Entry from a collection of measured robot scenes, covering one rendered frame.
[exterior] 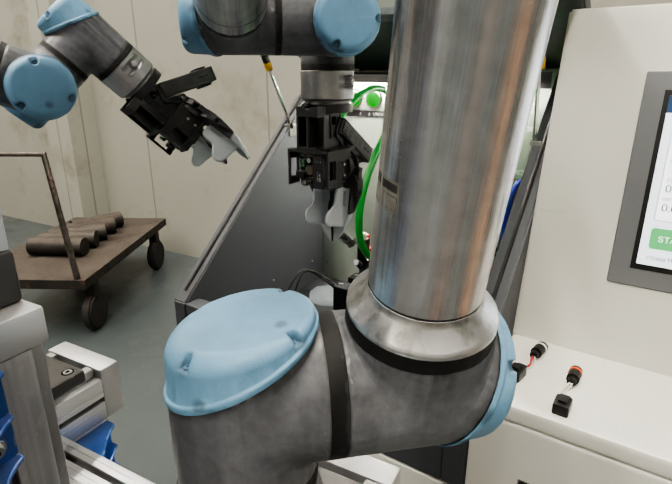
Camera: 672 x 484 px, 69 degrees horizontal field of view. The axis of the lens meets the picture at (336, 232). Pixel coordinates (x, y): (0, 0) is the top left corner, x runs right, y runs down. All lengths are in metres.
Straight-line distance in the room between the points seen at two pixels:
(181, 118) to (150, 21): 3.34
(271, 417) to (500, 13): 0.28
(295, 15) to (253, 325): 0.35
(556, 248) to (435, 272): 0.66
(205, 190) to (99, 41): 3.19
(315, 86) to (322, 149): 0.08
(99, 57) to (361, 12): 0.43
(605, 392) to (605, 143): 0.41
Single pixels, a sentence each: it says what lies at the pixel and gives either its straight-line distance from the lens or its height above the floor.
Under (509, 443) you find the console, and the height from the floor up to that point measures 0.92.
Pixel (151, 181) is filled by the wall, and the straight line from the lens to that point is 4.39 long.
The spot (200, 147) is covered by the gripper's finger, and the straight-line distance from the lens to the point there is 0.96.
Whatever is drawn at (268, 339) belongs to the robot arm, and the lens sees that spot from 0.35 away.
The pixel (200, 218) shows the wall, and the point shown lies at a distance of 4.09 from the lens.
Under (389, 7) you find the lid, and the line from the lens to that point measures 1.18.
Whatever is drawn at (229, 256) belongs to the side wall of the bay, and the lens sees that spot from 1.23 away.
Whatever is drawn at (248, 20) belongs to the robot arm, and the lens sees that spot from 0.53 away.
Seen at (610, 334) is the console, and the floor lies 1.02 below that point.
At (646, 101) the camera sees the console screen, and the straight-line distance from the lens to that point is 0.97.
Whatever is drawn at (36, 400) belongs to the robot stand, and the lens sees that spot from 0.52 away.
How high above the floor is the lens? 1.44
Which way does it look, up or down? 18 degrees down
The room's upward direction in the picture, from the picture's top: straight up
